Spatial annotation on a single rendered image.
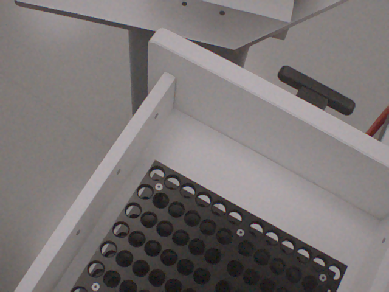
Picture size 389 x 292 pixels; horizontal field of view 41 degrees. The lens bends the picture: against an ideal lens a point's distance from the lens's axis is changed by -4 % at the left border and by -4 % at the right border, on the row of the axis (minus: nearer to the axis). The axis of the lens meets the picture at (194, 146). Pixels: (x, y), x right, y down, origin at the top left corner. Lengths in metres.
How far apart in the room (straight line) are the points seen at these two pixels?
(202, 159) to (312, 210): 0.11
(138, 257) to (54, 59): 1.21
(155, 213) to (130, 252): 0.04
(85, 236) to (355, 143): 0.24
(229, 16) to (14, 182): 0.89
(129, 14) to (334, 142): 0.34
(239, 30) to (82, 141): 0.84
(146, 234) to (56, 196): 0.99
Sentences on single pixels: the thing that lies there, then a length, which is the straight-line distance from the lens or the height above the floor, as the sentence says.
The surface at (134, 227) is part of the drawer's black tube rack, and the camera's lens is 0.41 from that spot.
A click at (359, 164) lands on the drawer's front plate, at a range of 0.45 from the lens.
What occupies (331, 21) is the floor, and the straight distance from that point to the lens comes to 1.75.
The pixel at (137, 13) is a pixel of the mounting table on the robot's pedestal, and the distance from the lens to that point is 0.69.
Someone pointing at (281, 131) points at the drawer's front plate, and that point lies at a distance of 0.46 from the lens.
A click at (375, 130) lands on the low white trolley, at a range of 0.84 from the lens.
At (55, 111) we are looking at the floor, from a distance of 1.49.
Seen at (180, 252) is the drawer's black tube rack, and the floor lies 0.90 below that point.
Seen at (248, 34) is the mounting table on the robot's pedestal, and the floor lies 0.76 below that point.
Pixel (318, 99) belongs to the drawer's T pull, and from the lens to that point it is 0.47.
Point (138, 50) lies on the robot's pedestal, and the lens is 0.90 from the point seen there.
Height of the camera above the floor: 1.30
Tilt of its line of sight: 65 degrees down
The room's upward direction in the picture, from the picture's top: 11 degrees clockwise
